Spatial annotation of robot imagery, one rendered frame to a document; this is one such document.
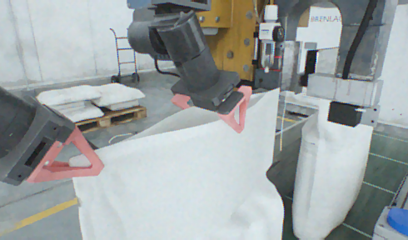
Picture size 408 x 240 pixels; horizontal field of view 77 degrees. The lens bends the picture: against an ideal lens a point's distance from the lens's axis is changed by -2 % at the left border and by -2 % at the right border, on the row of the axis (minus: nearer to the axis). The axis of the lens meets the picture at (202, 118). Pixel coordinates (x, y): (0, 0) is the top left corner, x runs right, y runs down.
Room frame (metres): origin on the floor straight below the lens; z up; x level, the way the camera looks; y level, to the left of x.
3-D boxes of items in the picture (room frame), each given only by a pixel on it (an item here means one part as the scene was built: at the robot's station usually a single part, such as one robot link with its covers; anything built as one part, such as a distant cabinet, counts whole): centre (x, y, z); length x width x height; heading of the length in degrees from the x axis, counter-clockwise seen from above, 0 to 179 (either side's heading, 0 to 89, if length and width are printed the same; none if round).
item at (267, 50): (0.65, -0.16, 1.11); 0.03 x 0.03 x 0.06
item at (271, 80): (0.71, -0.19, 1.04); 0.08 x 0.06 x 0.05; 44
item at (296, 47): (0.68, -0.24, 1.07); 0.03 x 0.01 x 0.13; 44
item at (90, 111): (2.94, 1.57, 0.20); 0.67 x 0.44 x 0.15; 134
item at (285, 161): (1.21, -0.51, 0.53); 1.05 x 0.02 x 0.41; 134
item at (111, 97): (3.35, 1.13, 0.32); 0.66 x 0.43 x 0.15; 132
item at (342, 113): (0.56, -0.35, 0.98); 0.09 x 0.05 x 0.05; 44
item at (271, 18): (0.65, -0.17, 1.14); 0.05 x 0.04 x 0.16; 44
